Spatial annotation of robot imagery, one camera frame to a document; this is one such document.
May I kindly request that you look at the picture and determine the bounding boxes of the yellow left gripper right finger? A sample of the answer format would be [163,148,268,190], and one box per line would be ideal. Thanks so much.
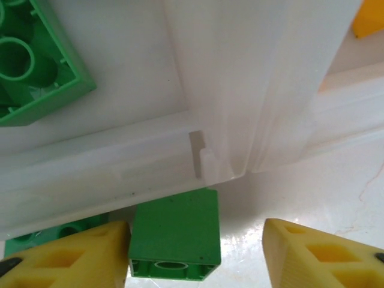
[263,218,384,288]

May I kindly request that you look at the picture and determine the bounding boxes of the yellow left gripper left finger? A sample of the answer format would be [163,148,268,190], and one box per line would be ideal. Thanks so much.
[0,220,132,288]

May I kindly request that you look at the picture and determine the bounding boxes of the green sloped lego brick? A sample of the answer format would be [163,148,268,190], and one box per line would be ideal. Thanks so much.
[128,187,222,282]

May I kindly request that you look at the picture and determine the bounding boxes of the yellow lego plate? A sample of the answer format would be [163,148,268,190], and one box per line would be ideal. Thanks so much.
[352,0,384,39]

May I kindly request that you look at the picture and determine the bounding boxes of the long green lego brick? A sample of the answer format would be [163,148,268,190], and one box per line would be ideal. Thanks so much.
[4,212,110,259]

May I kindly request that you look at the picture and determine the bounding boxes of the white plastic bin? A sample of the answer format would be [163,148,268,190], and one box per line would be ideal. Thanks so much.
[248,0,384,174]
[0,0,286,242]

